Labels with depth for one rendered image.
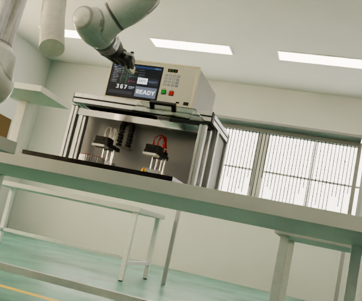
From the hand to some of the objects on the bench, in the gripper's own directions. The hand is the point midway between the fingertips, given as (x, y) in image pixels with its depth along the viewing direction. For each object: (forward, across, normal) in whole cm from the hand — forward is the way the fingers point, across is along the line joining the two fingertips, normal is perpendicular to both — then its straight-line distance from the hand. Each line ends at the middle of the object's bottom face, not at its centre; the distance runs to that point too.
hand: (129, 67), depth 197 cm
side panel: (+68, +24, -38) cm, 82 cm away
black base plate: (+29, -8, -39) cm, 50 cm away
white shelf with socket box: (+84, -99, -39) cm, 136 cm away
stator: (+27, -20, -36) cm, 49 cm away
